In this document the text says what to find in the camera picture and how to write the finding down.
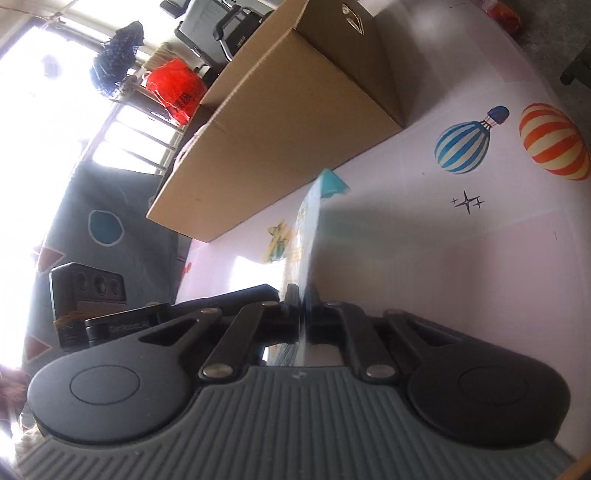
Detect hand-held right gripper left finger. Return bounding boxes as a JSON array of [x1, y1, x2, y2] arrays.
[[108, 284, 305, 383]]

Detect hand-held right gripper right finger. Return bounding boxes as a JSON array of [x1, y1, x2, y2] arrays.
[[307, 284, 468, 385]]

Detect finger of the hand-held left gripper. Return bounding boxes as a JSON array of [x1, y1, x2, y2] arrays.
[[173, 284, 280, 317]]

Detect packaged light blue cloth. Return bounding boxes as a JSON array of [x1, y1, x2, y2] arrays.
[[276, 168, 350, 368]]

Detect large cardboard box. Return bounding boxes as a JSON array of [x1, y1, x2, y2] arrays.
[[147, 0, 405, 243]]

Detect dark grey printed cloth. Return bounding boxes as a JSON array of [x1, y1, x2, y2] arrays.
[[22, 161, 193, 366]]

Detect pink printed table cover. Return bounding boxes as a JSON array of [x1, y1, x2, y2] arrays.
[[177, 0, 591, 370]]

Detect metal railing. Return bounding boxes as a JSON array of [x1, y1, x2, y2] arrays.
[[76, 65, 195, 177]]

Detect red plastic bag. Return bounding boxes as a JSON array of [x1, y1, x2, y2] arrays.
[[145, 58, 208, 127]]

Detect dark blue hanging clothes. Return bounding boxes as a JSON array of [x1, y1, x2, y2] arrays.
[[90, 20, 145, 96]]

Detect beige bag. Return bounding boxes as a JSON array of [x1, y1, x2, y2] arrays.
[[150, 41, 177, 64]]

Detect grey wheelchair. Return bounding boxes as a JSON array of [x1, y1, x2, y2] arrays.
[[159, 0, 279, 64]]

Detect red packet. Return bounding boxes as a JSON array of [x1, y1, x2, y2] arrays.
[[479, 0, 523, 25]]

